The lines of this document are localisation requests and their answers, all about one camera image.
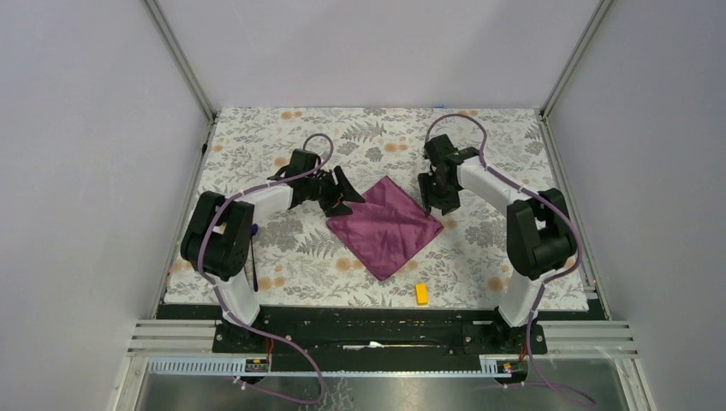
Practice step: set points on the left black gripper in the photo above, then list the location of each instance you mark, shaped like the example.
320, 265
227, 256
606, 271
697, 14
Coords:
348, 192

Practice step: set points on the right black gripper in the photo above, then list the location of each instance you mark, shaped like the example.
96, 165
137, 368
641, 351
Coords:
428, 199

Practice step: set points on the purple satin napkin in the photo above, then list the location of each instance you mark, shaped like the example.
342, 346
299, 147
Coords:
385, 231

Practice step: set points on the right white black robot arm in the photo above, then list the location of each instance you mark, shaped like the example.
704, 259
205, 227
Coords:
539, 240

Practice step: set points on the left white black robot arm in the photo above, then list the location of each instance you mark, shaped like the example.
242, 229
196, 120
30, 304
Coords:
217, 240

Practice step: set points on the floral tablecloth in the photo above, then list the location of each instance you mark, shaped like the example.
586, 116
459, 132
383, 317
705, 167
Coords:
299, 262

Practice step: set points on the yellow block near front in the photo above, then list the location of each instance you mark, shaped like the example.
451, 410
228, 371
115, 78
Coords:
421, 294

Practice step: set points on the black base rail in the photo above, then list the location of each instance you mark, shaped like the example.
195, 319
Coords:
360, 339

